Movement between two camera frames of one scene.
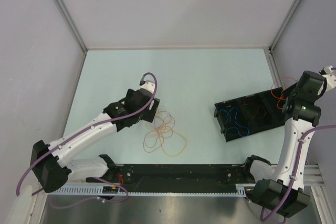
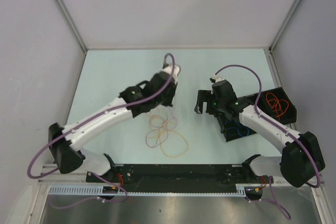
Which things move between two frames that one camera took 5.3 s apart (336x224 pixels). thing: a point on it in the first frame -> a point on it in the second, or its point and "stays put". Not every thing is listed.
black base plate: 158,177 stays put
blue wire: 235,120 stays put
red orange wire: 273,94 -> 280,106
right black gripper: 287,94 -> 203,96
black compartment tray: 248,115 stays put
